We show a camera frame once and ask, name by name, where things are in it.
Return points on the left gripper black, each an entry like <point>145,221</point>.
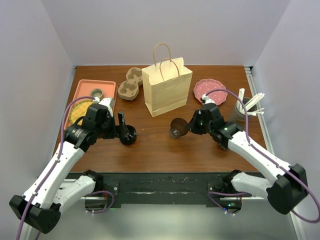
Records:
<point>114,132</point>

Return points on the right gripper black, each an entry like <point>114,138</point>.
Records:
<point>192,124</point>

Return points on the black coffee cup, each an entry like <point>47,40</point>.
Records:
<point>178,128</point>
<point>127,134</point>

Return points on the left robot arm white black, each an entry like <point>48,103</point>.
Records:
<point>42,205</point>

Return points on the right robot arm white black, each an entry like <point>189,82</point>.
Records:
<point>281,183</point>

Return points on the cardboard cup carrier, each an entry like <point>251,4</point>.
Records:
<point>129,89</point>

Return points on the pink polka dot plate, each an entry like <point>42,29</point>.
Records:
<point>204,86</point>

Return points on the small grey ceramic cup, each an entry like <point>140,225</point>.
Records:
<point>97,93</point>

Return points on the salmon pink tray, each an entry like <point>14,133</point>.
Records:
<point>84,88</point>

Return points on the yellow woven coaster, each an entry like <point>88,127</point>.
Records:
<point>78,110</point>

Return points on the grey straw holder cup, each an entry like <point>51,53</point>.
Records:
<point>236,115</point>

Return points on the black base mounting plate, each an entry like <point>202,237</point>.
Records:
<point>171,188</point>

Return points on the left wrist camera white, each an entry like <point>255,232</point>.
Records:
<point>108,102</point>

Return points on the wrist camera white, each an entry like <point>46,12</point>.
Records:
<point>206,100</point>
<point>108,102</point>

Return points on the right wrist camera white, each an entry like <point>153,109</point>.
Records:
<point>206,100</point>

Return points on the brown paper bag with handles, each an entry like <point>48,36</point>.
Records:
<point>166,84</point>

